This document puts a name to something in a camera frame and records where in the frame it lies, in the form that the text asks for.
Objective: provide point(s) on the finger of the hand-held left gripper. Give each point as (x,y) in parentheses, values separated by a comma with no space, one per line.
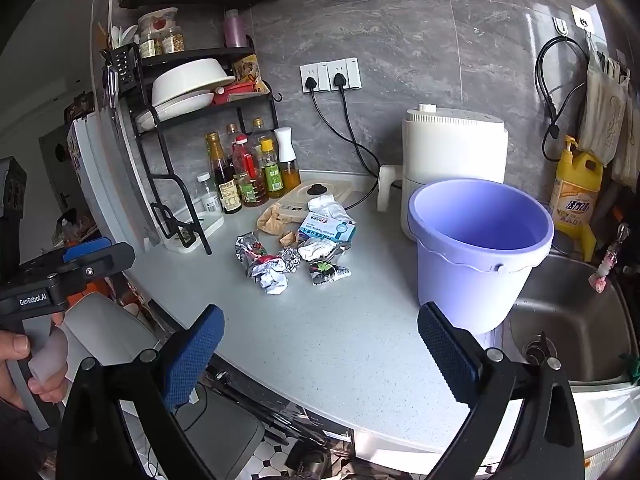
(102,264)
(87,249)

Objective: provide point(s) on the person's left forearm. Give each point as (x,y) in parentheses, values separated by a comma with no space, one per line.
(25,445)

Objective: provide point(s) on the person's left hand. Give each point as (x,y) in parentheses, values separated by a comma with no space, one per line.
(17,345)

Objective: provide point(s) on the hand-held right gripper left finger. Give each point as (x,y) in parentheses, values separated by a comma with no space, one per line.
(195,355)

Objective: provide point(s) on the crumpled brown paper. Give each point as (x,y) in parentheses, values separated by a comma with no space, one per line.
(272,220)

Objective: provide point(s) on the white chopstick bag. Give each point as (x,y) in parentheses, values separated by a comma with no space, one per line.
(631,145)

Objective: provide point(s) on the green label oil bottle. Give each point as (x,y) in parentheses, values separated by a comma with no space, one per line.
(272,175)

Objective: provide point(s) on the grey chair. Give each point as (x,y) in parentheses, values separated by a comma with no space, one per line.
(225,425)

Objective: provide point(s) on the yellow sponge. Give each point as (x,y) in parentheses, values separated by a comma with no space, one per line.
(587,247)

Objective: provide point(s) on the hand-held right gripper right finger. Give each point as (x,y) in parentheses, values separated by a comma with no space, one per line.
(447,355)

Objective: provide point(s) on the white wall socket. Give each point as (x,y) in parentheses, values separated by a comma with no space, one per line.
(311,72)
(345,67)

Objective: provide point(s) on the red silver foil wrapper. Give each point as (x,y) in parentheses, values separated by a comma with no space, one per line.
(265,264)

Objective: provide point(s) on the white plate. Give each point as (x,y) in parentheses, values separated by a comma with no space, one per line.
(175,107)

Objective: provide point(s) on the beige chopstick bag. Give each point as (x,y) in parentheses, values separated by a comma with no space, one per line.
(602,110)

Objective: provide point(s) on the stainless steel sink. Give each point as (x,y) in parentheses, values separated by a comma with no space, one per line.
(575,310)

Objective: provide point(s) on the white air fryer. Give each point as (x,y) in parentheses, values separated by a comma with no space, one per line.
(450,145)

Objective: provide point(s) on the white top oil sprayer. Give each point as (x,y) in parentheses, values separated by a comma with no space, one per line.
(289,170)

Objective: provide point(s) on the clear adhesive wall hook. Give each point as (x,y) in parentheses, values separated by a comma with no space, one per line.
(584,17)

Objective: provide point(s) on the crumpled white tissue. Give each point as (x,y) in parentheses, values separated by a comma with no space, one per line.
(325,206)

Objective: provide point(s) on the white paper ball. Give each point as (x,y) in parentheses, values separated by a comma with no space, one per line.
(274,280)

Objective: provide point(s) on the white wall hook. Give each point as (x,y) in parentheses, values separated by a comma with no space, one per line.
(561,26)

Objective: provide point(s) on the glass spice jar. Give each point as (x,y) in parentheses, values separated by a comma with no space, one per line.
(173,40)
(150,46)

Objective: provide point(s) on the white drip tray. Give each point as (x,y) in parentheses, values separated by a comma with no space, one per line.
(210,222)

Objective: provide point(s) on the purple plastic bucket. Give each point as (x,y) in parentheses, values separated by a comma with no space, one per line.
(470,270)

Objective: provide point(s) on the clear container white lid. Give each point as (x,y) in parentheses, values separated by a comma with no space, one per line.
(157,22)

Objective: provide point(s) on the red cap sauce bottle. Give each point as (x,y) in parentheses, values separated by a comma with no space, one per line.
(248,175)

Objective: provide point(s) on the brown door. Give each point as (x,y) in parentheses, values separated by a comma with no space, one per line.
(52,175)

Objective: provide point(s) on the green scrubbing cloth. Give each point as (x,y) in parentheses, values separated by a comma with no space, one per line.
(632,367)

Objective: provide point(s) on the small clear white-cap bottle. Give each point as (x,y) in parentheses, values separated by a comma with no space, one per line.
(209,195)

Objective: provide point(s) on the red packet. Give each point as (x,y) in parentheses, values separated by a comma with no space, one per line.
(240,94)

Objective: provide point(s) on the pink plastic bottle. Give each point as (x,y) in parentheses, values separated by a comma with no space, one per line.
(234,30)

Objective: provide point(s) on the yellow detergent pump bottle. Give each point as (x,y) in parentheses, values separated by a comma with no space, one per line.
(575,185)

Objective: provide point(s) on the silver foil snack packet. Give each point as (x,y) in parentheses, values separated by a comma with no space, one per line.
(327,272)

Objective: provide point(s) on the dark soy sauce bottle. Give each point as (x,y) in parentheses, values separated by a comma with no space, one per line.
(226,185)

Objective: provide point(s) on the yellow snack packet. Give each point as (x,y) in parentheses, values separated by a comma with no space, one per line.
(246,69)

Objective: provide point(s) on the black cutlery holder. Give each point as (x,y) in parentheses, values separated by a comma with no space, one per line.
(122,67)

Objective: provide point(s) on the white paper wad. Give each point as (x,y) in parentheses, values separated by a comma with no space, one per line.
(316,249)

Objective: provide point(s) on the black sink plug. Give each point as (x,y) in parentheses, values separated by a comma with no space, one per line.
(565,244)

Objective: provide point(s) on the tap with pink filter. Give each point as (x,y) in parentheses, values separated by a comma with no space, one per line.
(602,272)

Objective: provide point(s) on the yellow cap glass bottle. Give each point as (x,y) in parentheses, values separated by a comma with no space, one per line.
(258,130)
(231,135)

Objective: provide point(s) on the black metal dish rack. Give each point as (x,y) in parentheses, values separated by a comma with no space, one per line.
(165,177)

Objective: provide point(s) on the blue white medicine box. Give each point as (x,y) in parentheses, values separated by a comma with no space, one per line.
(325,229)

